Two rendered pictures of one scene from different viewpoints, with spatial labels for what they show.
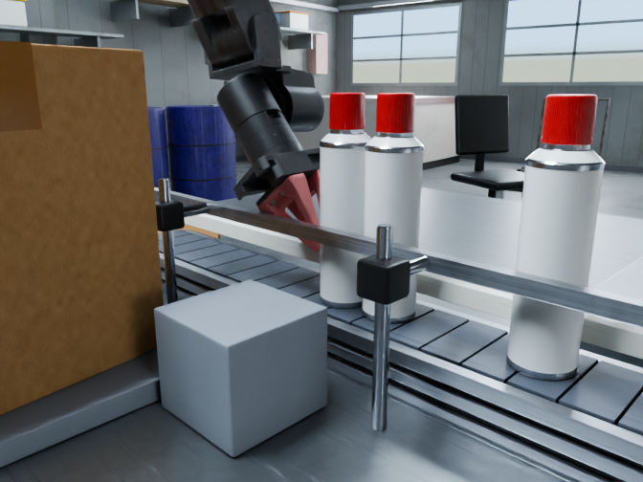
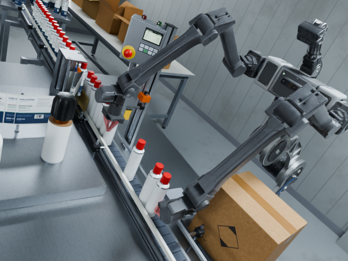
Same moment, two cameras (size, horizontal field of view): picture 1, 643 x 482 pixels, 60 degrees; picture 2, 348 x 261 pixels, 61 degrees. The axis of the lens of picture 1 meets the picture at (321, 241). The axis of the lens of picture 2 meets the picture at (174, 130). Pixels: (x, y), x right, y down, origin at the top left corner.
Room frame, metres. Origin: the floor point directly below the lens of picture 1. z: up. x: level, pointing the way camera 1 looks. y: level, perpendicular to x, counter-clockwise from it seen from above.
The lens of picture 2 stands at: (1.43, -0.06, 1.72)
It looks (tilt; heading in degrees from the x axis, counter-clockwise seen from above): 27 degrees down; 181
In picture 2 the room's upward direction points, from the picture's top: 24 degrees clockwise
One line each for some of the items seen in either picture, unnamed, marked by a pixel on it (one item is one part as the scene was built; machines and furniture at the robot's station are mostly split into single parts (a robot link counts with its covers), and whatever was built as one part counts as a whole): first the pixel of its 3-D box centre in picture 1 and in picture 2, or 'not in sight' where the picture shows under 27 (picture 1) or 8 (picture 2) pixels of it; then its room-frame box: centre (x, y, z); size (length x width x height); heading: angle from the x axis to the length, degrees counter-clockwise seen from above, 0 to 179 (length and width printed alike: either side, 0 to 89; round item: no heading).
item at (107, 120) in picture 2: not in sight; (109, 120); (0.31, -0.35, 1.06); 0.07 x 0.07 x 0.09; 47
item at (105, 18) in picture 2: not in sight; (116, 15); (-2.14, -1.30, 0.97); 0.45 x 0.44 x 0.37; 144
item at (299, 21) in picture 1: (291, 21); not in sight; (9.01, 0.45, 2.04); 0.44 x 0.37 x 0.24; 142
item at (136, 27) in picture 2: not in sight; (144, 42); (0.09, -0.36, 1.38); 0.17 x 0.10 x 0.19; 101
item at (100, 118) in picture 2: not in sight; (103, 114); (0.15, -0.43, 0.98); 0.05 x 0.05 x 0.20
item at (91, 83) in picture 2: not in sight; (89, 92); (0.01, -0.58, 0.98); 0.05 x 0.05 x 0.20
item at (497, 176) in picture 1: (498, 177); not in sight; (3.64, -1.16, 0.52); 0.66 x 0.66 x 1.04
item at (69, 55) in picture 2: not in sight; (73, 55); (0.00, -0.72, 1.14); 0.14 x 0.11 x 0.01; 46
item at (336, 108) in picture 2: not in sight; (335, 118); (0.19, 0.51, 1.45); 0.09 x 0.08 x 0.12; 52
